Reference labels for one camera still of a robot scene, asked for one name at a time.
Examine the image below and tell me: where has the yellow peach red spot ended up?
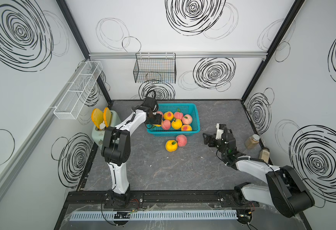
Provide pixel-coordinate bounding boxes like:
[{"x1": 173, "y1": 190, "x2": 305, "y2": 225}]
[{"x1": 163, "y1": 111, "x2": 174, "y2": 121}]

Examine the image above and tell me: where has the yellow peach front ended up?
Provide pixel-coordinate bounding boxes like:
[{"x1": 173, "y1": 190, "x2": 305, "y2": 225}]
[{"x1": 171, "y1": 119, "x2": 183, "y2": 130}]

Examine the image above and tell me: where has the pink peach with leaf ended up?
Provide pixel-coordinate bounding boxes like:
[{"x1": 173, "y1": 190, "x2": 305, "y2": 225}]
[{"x1": 174, "y1": 108, "x2": 183, "y2": 120}]

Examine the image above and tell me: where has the yellow peach with leaf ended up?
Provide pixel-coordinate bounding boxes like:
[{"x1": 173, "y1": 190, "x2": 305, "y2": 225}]
[{"x1": 165, "y1": 140, "x2": 178, "y2": 152}]

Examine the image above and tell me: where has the pink peach front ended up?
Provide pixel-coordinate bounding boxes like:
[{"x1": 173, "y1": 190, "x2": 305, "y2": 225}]
[{"x1": 182, "y1": 114, "x2": 193, "y2": 125}]

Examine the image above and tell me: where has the teal plastic basket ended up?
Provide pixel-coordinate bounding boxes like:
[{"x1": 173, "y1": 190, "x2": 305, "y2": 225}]
[{"x1": 146, "y1": 103, "x2": 201, "y2": 137}]

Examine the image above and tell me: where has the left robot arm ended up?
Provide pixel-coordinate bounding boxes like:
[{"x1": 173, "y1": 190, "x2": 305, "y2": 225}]
[{"x1": 101, "y1": 96, "x2": 162, "y2": 207}]

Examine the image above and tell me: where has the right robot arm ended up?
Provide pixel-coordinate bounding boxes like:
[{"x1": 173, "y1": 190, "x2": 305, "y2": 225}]
[{"x1": 202, "y1": 127, "x2": 315, "y2": 218}]

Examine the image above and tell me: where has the small brown glass bottle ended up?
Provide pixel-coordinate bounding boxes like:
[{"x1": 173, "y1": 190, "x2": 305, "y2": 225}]
[{"x1": 244, "y1": 134, "x2": 260, "y2": 149}]

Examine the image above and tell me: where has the pale beige glass bottle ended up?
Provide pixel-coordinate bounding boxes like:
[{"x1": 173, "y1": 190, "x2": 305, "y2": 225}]
[{"x1": 259, "y1": 148, "x2": 270, "y2": 163}]

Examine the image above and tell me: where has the yellow toast slice right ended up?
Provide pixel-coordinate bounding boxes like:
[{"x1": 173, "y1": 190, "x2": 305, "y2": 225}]
[{"x1": 102, "y1": 108, "x2": 112, "y2": 128}]

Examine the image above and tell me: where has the yellow toast slice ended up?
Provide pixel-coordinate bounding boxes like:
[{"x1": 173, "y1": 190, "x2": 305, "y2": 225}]
[
  {"x1": 102, "y1": 108, "x2": 112, "y2": 128},
  {"x1": 91, "y1": 108, "x2": 104, "y2": 130}
]

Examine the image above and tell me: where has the yellow toast slice left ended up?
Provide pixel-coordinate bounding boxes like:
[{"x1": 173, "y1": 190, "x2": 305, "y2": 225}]
[{"x1": 91, "y1": 108, "x2": 104, "y2": 130}]

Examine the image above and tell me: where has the mint green toaster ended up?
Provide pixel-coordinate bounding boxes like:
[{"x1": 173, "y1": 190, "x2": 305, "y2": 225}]
[{"x1": 92, "y1": 110, "x2": 121, "y2": 149}]

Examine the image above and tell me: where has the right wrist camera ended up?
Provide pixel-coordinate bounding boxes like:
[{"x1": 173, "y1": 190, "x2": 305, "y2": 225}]
[{"x1": 215, "y1": 123, "x2": 228, "y2": 140}]

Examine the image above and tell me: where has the black wire wall basket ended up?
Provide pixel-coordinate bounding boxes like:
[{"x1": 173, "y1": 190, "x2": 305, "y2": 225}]
[{"x1": 133, "y1": 52, "x2": 177, "y2": 84}]

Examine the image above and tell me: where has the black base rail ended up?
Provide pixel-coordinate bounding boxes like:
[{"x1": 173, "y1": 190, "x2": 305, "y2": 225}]
[{"x1": 63, "y1": 190, "x2": 260, "y2": 209}]

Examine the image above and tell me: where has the white wire wall shelf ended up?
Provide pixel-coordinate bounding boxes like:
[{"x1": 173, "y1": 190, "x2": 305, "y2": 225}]
[{"x1": 53, "y1": 60, "x2": 103, "y2": 120}]

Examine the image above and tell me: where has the white slotted cable duct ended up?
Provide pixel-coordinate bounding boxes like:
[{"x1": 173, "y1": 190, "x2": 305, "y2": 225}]
[{"x1": 69, "y1": 210, "x2": 238, "y2": 221}]

